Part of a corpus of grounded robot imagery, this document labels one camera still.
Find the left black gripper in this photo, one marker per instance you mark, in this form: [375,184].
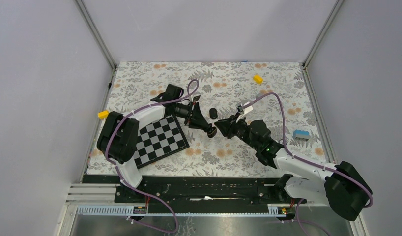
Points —
[196,119]

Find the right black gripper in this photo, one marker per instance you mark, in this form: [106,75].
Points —
[225,126]

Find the black earbud charging case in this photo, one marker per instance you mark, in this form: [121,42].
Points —
[212,132]

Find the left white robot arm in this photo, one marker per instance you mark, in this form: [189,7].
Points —
[130,141]

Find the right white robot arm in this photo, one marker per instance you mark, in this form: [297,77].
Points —
[339,186]

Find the floral patterned table mat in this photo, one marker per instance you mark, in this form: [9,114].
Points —
[223,85]

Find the black white checkerboard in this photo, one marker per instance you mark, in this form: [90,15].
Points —
[159,140]

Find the yellow block far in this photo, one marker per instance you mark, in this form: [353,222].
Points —
[258,79]

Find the yellow block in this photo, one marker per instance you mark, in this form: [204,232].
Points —
[258,79]
[103,114]

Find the blue white eraser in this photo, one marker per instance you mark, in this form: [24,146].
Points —
[301,134]

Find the yellow block left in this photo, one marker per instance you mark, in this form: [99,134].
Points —
[103,114]

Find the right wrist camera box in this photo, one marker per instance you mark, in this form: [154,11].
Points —
[243,110]

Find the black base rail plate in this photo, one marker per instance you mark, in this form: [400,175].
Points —
[206,194]

